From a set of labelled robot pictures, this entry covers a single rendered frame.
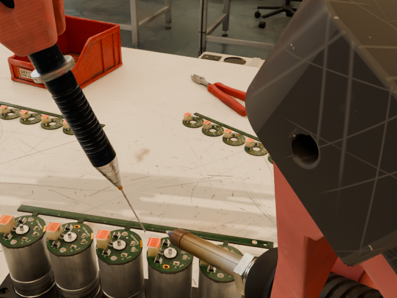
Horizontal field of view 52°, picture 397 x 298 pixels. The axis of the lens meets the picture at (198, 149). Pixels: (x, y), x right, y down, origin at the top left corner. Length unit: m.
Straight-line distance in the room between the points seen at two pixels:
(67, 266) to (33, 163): 0.20
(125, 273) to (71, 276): 0.03
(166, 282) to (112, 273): 0.03
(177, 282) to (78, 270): 0.06
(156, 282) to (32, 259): 0.07
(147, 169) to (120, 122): 0.10
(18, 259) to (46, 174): 0.16
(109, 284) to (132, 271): 0.02
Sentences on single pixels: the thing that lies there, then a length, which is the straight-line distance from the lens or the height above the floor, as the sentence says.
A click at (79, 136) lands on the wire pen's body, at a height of 0.89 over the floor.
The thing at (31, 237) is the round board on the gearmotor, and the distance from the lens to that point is 0.25.
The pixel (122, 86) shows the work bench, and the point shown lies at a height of 0.75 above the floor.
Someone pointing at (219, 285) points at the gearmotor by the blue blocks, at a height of 0.81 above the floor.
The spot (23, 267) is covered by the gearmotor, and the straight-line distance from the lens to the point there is 0.26.
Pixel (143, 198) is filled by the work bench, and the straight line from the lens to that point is 0.36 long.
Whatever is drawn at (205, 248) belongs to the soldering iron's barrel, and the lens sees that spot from 0.17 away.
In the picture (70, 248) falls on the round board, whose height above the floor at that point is 0.81.
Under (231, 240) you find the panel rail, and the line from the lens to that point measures 0.23.
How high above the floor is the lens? 0.98
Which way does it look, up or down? 33 degrees down
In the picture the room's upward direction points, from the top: 2 degrees clockwise
